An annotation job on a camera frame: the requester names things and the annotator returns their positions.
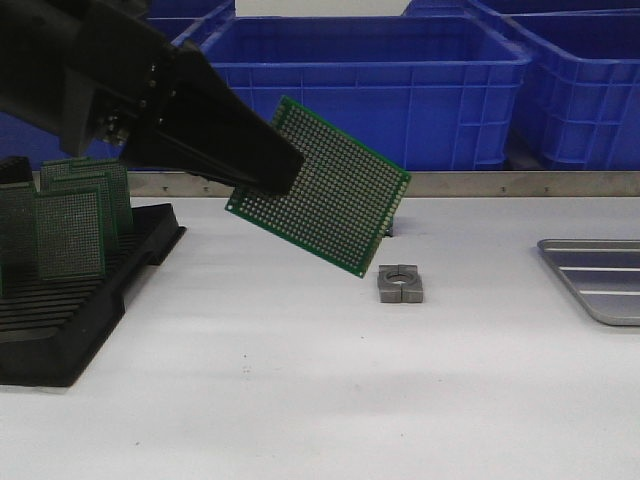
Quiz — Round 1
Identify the green circuit board left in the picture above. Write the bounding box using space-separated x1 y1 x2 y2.
1 182 37 297

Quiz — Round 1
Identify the green perforated circuit board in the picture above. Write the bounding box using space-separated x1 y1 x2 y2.
226 97 411 277

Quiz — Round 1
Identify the blue plastic crate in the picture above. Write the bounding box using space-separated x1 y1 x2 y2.
202 16 530 171
504 14 639 171
1 17 195 170

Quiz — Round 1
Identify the green circuit board back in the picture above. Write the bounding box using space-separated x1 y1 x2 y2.
69 158 134 236

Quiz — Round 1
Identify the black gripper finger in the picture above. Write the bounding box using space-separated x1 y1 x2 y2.
164 43 303 179

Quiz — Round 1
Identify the blue plastic crate left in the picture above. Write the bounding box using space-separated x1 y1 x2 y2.
1 17 195 170

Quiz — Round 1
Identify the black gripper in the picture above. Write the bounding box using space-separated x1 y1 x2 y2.
1 1 295 195

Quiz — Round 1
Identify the blue plastic crate centre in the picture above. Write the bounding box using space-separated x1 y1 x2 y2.
202 16 530 171

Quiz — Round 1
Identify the blue plastic crate right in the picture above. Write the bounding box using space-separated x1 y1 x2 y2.
504 14 639 171

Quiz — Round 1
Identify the green circuit board middle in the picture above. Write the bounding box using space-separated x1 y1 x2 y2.
48 171 119 252

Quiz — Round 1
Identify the grey metal clamp block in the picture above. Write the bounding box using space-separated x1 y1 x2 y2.
377 264 424 304

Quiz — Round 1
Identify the silver metal tray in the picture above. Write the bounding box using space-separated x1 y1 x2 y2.
538 239 639 327

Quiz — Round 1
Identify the black slotted board rack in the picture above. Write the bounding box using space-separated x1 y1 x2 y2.
0 155 187 389

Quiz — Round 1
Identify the green circuit board rear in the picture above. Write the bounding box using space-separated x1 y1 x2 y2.
40 157 93 192

